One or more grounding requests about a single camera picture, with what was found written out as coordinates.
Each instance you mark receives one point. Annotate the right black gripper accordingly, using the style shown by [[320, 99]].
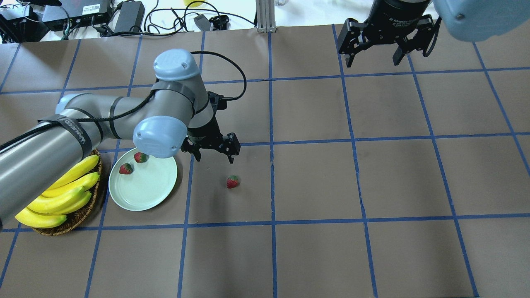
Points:
[[398, 17]]

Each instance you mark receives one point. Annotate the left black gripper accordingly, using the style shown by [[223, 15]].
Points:
[[205, 133]]

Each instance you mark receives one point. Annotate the red strawberry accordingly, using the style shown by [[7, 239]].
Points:
[[140, 157], [232, 181], [126, 168]]

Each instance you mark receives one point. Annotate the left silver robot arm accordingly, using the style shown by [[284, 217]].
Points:
[[178, 114]]

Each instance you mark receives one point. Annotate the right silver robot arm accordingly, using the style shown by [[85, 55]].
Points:
[[478, 20]]

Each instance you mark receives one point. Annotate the light green plate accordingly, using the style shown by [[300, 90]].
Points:
[[149, 184]]

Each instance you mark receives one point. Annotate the woven wicker basket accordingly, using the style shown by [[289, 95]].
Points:
[[76, 218]]

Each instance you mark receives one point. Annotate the black power adapter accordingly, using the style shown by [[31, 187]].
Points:
[[130, 16]]

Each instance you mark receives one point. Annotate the yellow banana bunch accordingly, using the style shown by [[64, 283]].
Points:
[[66, 195]]

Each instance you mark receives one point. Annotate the aluminium frame post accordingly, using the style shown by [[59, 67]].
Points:
[[265, 13]]

